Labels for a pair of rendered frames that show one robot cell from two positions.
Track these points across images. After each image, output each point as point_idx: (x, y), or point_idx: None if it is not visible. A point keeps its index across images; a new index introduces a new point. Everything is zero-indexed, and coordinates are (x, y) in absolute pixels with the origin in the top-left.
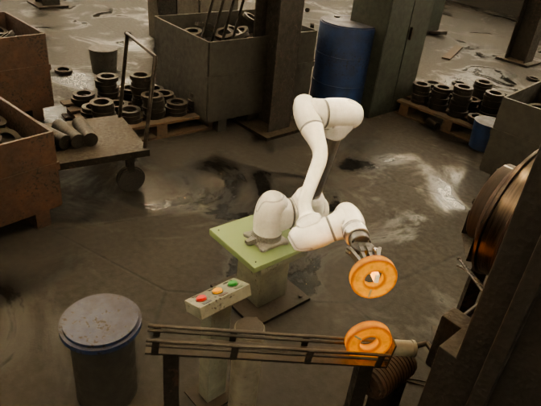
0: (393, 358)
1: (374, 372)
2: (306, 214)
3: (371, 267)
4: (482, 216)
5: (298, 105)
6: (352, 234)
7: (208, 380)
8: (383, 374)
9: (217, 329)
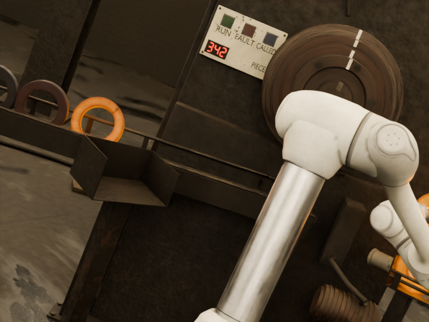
0: (350, 294)
1: (378, 306)
2: None
3: None
4: (382, 108)
5: (417, 145)
6: (425, 213)
7: None
8: (372, 302)
9: None
